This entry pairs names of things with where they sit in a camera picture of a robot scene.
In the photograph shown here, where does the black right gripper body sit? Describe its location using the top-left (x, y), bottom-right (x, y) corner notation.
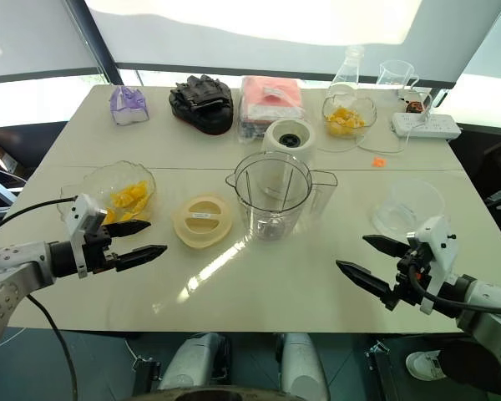
top-left (394, 246), bottom-right (433, 308)

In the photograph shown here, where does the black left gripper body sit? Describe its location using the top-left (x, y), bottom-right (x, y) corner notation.
top-left (84, 225), bottom-right (120, 275)

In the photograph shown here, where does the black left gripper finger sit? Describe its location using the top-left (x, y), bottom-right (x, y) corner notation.
top-left (104, 219), bottom-right (153, 241)
top-left (115, 245), bottom-right (169, 273)

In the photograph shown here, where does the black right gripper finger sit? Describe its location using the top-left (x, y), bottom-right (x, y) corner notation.
top-left (335, 259), bottom-right (398, 311)
top-left (362, 234), bottom-right (411, 258)

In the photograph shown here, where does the clear plastic blender jar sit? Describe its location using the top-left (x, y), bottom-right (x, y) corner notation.
top-left (225, 150), bottom-right (339, 243)

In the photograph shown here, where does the clear plastic measuring cup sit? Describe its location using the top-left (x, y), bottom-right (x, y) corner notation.
top-left (372, 179), bottom-right (448, 242)

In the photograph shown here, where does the wide clear glass bowl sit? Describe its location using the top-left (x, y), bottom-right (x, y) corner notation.
top-left (57, 160), bottom-right (158, 223)

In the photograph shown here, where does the cream round blender lid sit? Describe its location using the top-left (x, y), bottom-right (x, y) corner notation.
top-left (170, 192), bottom-right (235, 250)

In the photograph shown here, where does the white sneaker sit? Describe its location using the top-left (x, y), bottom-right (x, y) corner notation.
top-left (405, 349), bottom-right (448, 383)

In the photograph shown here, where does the dark trouser leg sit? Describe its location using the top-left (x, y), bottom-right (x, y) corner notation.
top-left (437, 345), bottom-right (501, 398)

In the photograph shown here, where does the grey rounded robot leg cover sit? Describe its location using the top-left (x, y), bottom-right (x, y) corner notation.
top-left (280, 332), bottom-right (331, 401)
top-left (157, 333), bottom-right (232, 392)

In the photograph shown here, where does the grey device beside table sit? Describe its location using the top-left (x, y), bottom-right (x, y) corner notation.
top-left (0, 163), bottom-right (28, 221)

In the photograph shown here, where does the purple tissue pack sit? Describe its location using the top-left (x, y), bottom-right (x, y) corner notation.
top-left (109, 85), bottom-right (150, 126)

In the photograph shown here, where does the white power strip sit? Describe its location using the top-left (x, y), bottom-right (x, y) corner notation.
top-left (391, 112), bottom-right (462, 140)

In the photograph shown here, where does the white blender base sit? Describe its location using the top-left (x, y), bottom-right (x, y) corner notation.
top-left (261, 118), bottom-right (319, 169)

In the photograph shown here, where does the small clear glass bowl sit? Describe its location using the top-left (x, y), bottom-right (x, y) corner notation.
top-left (321, 93), bottom-right (378, 140)

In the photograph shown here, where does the black gloves bundle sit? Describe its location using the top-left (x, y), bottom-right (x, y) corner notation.
top-left (168, 74), bottom-right (235, 136)

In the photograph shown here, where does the dark rounded robot torso rim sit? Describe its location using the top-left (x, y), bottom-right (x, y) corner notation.
top-left (131, 385), bottom-right (306, 401)

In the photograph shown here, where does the clear glass conical flask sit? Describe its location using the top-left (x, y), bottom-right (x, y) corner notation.
top-left (328, 45), bottom-right (367, 102)

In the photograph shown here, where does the pink cloth pack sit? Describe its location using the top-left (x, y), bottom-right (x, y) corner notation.
top-left (237, 75), bottom-right (306, 145)

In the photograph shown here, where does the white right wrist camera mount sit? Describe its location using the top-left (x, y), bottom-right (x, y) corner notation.
top-left (406, 215), bottom-right (461, 315)

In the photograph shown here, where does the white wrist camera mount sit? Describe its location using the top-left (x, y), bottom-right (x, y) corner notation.
top-left (406, 215), bottom-right (461, 315)
top-left (63, 193), bottom-right (109, 279)

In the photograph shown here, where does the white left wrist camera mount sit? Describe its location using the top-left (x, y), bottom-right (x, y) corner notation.
top-left (63, 193), bottom-right (109, 279)

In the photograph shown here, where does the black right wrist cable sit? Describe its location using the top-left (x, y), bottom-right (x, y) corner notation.
top-left (407, 262), bottom-right (501, 316)

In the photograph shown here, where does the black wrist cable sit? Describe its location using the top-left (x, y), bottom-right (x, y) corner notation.
top-left (0, 196), bottom-right (78, 243)
top-left (407, 262), bottom-right (501, 316)

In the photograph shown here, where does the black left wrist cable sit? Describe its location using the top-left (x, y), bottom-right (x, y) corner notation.
top-left (0, 196), bottom-right (78, 243)

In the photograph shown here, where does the metal table leg bracket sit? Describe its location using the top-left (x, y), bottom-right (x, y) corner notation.
top-left (130, 354), bottom-right (163, 396)
top-left (364, 339), bottom-right (392, 401)

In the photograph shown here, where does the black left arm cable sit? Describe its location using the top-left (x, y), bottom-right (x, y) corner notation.
top-left (26, 293), bottom-right (79, 401)

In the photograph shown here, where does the white power cable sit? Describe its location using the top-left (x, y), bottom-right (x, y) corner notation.
top-left (356, 88), bottom-right (436, 155)

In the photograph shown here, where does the clear handled beaker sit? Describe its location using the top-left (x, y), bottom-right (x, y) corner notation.
top-left (375, 59), bottom-right (421, 91)

